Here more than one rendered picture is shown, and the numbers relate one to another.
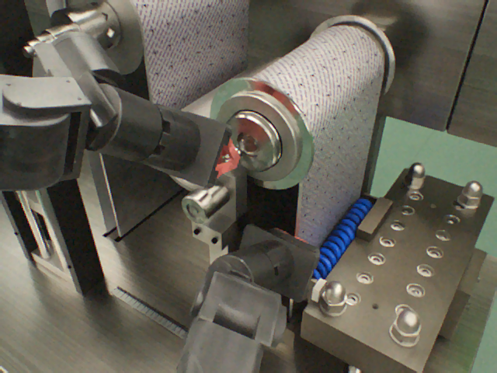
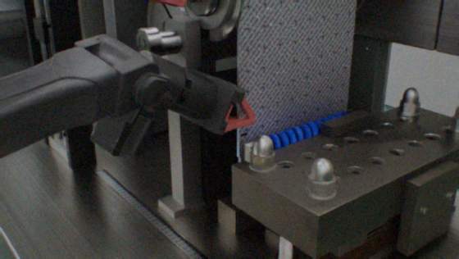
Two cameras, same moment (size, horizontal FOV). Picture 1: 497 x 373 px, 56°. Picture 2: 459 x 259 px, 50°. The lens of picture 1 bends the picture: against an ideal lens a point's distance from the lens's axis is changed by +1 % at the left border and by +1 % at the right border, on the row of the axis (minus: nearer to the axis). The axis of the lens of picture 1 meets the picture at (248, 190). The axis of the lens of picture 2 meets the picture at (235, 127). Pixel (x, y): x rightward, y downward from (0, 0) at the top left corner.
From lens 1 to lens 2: 38 cm
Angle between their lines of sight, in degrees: 22
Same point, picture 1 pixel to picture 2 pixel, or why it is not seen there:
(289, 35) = not seen: outside the picture
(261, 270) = (167, 68)
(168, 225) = not seen: hidden behind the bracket
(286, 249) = (213, 83)
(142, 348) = (97, 208)
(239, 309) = (114, 53)
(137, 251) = not seen: hidden behind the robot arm
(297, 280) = (217, 111)
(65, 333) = (43, 188)
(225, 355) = (79, 63)
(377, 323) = (299, 182)
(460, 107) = (444, 20)
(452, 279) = (402, 170)
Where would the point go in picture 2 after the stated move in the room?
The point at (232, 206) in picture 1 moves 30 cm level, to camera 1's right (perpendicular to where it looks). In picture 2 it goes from (184, 54) to (404, 73)
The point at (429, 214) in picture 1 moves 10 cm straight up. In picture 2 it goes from (409, 131) to (418, 69)
